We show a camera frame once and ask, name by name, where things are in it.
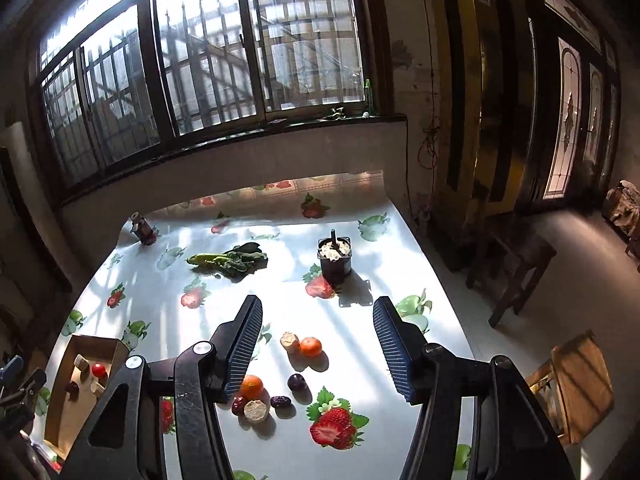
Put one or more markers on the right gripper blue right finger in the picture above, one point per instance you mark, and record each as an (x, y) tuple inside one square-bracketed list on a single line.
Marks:
[(403, 346)]

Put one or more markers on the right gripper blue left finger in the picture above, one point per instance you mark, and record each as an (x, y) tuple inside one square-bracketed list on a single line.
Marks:
[(234, 343)]

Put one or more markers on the dark red date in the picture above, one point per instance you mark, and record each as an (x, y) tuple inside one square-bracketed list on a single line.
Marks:
[(72, 389)]

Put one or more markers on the dark purple plum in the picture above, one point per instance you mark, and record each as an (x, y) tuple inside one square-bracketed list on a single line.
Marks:
[(297, 383)]

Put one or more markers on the red tomato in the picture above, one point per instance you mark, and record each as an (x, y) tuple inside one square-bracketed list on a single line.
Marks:
[(98, 370)]

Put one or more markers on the large orange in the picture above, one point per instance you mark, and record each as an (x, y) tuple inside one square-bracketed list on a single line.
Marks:
[(251, 387)]

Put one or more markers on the red date on table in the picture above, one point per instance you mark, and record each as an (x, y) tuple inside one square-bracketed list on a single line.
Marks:
[(238, 405)]

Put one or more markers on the lotus root piece near dates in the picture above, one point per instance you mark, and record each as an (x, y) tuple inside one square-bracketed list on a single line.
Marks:
[(256, 412)]

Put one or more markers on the brown cardboard tray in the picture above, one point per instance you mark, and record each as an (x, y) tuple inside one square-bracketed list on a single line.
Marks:
[(65, 418)]

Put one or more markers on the small orange by root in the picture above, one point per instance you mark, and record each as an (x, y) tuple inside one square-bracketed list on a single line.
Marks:
[(310, 347)]

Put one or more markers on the green leafy vegetable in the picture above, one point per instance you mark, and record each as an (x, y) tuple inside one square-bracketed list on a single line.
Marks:
[(235, 263)]

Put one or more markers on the lotus root piece in tray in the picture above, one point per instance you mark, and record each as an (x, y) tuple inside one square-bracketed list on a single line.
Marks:
[(96, 389)]

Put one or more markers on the fruit print tablecloth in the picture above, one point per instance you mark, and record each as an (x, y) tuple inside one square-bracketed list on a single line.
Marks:
[(317, 400)]

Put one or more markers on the dark glass jar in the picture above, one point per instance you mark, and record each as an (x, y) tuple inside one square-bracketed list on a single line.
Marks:
[(142, 229)]

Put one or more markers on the wooden chair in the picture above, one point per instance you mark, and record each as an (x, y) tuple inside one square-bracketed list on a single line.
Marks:
[(508, 251)]

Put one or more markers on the small wooden stool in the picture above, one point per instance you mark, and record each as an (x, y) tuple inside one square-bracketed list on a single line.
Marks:
[(574, 388)]

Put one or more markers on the green bottle on sill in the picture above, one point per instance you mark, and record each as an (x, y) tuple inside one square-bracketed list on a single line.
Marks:
[(368, 95)]

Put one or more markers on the barred window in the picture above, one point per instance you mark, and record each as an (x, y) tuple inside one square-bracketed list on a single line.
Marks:
[(121, 83)]

